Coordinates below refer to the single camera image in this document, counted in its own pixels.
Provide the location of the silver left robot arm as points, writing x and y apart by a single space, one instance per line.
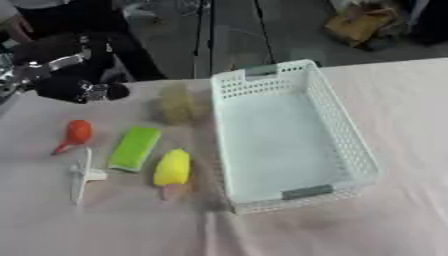
10 76

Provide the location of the black tripod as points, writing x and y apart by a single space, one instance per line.
233 30

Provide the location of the yellow toy popsicle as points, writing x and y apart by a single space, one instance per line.
172 169

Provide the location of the white plastic toy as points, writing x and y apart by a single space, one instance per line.
83 175

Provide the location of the white perforated plastic basket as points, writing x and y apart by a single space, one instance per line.
280 140

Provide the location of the tan cardboard box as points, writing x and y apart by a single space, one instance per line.
360 24

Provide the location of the person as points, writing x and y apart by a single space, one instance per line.
87 26

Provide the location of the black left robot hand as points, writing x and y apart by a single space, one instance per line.
70 87

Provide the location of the green rectangular pack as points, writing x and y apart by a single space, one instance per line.
134 148

